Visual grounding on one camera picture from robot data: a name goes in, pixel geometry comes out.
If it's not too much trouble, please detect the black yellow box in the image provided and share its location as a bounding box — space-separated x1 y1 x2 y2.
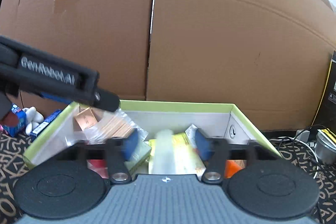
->
313 52 336 133

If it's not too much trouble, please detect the large brown cardboard box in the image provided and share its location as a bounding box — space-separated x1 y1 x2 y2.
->
1 0 335 130

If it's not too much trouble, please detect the clear bag of copper items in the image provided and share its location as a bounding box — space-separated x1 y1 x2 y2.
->
67 107 148 144

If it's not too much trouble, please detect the blue medicine bottle box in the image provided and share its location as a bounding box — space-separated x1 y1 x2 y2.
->
1 103 26 137

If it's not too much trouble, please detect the orange white medicine box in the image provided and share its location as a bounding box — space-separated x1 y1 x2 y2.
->
224 160 245 178

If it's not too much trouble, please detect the dark blue slim box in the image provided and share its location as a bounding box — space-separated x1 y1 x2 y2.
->
30 109 62 141

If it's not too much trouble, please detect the metal tin can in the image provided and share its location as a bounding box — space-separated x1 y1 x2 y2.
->
315 129 336 165

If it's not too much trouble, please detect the white glove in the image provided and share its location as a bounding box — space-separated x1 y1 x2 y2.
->
23 106 45 136

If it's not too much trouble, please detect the light green open box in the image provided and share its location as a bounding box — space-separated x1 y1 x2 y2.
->
23 100 277 169

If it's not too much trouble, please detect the yellow green box inside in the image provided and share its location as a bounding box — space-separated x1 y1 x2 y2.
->
148 129 207 175

